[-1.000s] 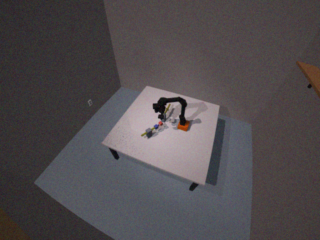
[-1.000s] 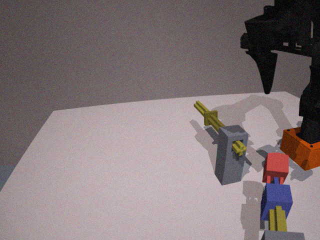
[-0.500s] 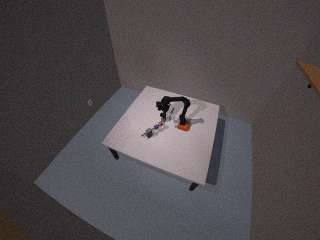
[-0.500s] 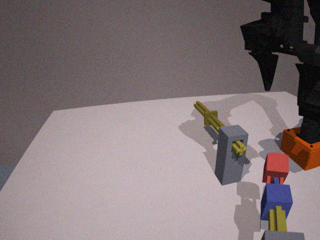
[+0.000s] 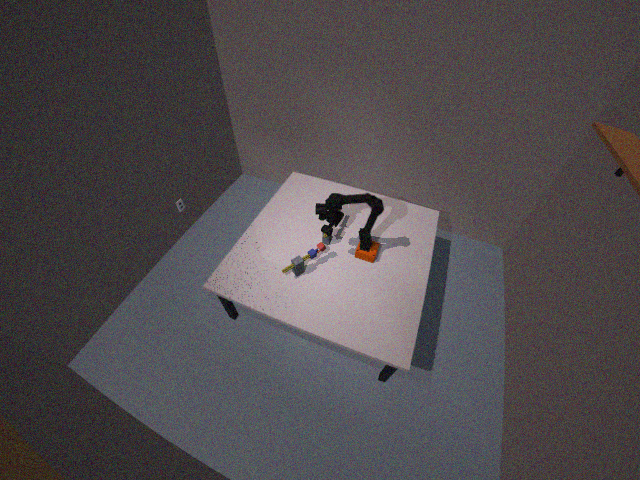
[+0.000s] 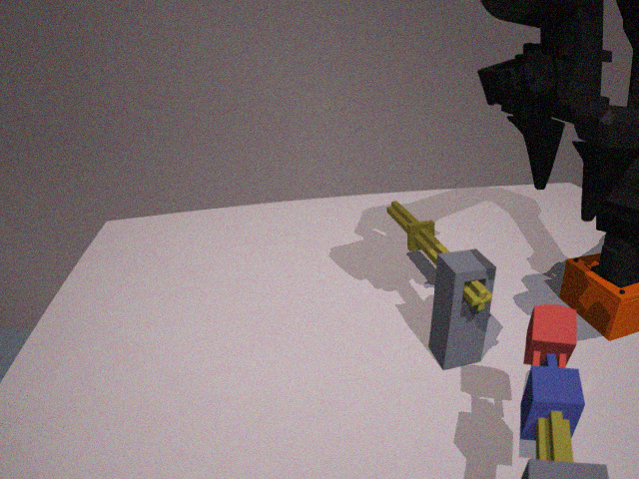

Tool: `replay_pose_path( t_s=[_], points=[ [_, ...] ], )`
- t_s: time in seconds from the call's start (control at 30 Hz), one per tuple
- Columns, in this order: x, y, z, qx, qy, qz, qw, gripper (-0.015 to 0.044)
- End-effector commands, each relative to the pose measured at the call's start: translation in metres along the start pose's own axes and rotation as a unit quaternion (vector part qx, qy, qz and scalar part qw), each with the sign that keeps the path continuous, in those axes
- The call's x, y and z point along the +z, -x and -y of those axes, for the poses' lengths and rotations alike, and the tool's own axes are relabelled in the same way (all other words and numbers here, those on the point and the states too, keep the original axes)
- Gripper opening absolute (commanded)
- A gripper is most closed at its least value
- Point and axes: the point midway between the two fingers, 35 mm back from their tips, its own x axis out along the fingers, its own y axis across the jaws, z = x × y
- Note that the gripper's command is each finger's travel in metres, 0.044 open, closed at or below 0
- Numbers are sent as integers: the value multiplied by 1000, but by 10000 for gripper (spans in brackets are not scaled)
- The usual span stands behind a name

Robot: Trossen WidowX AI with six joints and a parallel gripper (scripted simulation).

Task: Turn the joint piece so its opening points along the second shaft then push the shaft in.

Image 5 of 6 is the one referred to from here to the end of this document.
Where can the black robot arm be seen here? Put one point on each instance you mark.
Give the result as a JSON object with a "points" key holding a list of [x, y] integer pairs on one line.
{"points": [[335, 201]]}

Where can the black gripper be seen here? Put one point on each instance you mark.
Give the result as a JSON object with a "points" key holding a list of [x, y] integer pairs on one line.
{"points": [[332, 221]]}

